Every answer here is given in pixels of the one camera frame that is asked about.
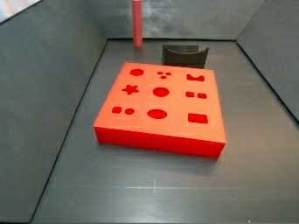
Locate black curved holder bracket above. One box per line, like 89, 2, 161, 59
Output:
163, 45, 209, 68

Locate red shape-sorting board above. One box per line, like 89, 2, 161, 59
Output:
93, 63, 227, 158

